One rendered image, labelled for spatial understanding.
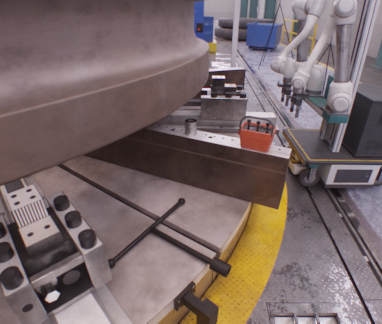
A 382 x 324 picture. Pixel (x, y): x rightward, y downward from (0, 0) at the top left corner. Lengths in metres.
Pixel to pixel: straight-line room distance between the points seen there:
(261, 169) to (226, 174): 0.24
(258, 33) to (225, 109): 8.69
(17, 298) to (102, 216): 0.84
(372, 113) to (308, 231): 1.08
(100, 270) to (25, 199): 0.39
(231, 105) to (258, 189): 1.11
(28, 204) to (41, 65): 0.56
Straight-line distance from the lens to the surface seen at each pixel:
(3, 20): 1.23
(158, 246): 1.51
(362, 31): 2.45
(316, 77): 2.70
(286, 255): 1.96
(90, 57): 1.36
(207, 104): 2.60
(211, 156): 1.72
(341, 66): 2.08
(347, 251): 2.16
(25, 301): 1.10
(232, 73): 3.87
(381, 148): 2.74
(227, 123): 2.76
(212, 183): 1.82
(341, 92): 2.08
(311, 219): 2.30
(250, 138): 1.59
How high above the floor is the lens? 1.43
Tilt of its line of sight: 31 degrees down
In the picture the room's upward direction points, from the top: straight up
